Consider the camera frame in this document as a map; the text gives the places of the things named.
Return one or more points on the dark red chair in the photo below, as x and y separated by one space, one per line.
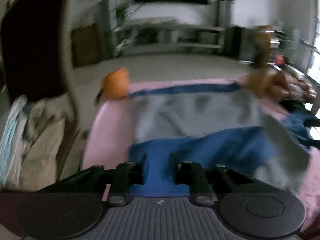
32 42

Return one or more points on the dark grey drawer cabinet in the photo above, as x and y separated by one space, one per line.
237 42

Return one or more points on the grey metal box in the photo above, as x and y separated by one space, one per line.
163 36

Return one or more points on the orange juice bottle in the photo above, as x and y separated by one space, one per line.
261 55

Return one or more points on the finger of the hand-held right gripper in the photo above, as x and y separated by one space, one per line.
315 143
313 123

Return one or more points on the green potted plant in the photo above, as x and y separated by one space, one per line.
122 12

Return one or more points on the grey and blue sweater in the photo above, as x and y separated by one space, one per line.
200 115

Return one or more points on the grey TV stand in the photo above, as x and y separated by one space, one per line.
175 26

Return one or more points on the red bag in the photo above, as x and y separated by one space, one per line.
279 60

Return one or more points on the pink printed blanket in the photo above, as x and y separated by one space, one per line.
112 130

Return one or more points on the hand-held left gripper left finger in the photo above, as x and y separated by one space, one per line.
137 173

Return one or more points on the brown wooden cabinet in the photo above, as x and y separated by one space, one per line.
85 45

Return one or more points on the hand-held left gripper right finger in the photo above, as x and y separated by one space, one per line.
182 173

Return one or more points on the beige garment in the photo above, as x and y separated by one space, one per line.
42 142

